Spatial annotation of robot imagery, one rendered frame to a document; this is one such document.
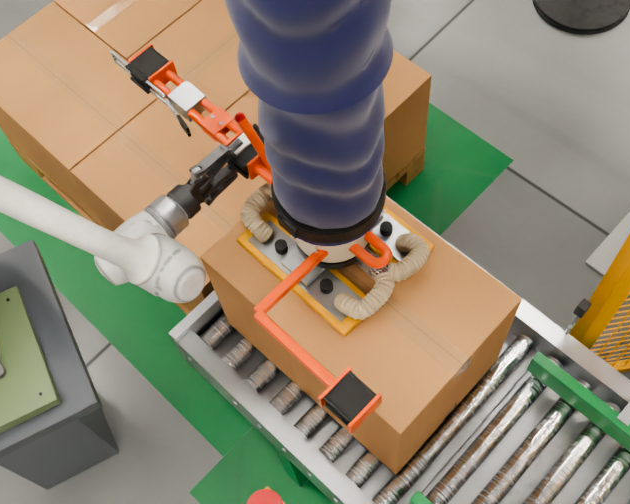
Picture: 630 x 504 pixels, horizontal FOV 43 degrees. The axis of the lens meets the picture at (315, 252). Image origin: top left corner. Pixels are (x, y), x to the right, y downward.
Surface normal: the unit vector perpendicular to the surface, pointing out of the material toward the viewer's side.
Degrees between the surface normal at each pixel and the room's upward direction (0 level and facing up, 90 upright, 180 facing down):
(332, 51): 77
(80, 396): 0
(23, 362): 4
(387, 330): 0
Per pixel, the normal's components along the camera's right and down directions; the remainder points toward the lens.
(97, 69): -0.07, -0.45
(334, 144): 0.33, 0.73
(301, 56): -0.13, 0.74
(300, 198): -0.46, 0.66
